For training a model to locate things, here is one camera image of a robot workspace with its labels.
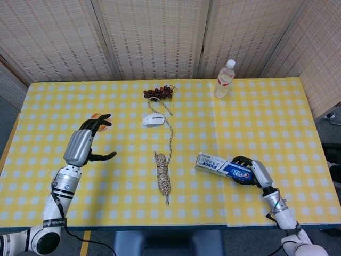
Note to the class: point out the clear plastic water bottle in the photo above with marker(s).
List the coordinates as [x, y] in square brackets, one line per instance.
[223, 82]

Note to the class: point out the woven folding screen panel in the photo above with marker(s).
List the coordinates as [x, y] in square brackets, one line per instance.
[53, 37]
[247, 32]
[319, 53]
[152, 37]
[10, 85]

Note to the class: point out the black bag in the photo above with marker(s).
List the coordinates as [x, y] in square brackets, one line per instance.
[333, 154]

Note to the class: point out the orange jelly cup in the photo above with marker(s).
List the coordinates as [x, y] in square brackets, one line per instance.
[104, 129]

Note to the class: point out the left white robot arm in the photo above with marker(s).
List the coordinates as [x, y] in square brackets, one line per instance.
[58, 197]

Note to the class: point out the dark red grape bunch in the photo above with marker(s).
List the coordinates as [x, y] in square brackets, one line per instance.
[158, 93]

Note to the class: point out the blue white toothpaste box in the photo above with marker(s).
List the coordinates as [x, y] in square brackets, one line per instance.
[213, 165]

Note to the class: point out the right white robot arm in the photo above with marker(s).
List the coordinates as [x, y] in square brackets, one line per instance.
[282, 213]

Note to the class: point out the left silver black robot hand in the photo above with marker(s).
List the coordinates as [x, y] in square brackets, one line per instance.
[78, 146]

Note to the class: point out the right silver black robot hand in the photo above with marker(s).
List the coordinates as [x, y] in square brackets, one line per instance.
[262, 173]

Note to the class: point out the yellow white checkered tablecloth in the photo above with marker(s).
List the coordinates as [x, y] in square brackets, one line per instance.
[266, 133]

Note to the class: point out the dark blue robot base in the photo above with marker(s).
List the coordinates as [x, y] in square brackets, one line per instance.
[167, 244]

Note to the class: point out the white computer mouse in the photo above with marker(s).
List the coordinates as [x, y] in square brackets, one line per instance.
[153, 120]

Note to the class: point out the grey white shoe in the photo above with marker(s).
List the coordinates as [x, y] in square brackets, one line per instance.
[333, 118]

